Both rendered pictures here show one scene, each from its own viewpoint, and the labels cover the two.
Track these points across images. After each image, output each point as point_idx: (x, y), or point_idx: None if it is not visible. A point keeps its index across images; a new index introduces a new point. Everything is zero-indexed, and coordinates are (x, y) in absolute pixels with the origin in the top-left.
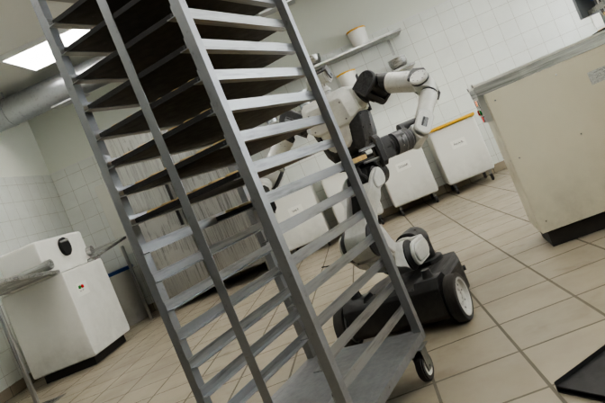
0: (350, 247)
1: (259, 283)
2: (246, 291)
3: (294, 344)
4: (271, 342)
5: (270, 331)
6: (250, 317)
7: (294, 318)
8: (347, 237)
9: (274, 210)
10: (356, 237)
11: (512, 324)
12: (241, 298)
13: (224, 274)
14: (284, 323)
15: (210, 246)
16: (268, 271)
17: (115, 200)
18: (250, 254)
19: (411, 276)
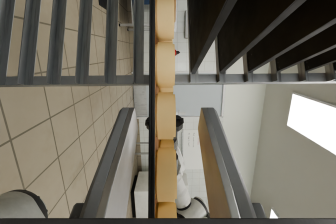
0: (8, 196)
1: (84, 34)
2: (86, 9)
3: (4, 51)
4: (25, 2)
5: (37, 21)
6: (62, 1)
7: (24, 66)
8: (28, 204)
9: (147, 123)
10: (3, 211)
11: None
12: None
13: None
14: (30, 49)
15: None
16: (89, 57)
17: None
18: (116, 39)
19: None
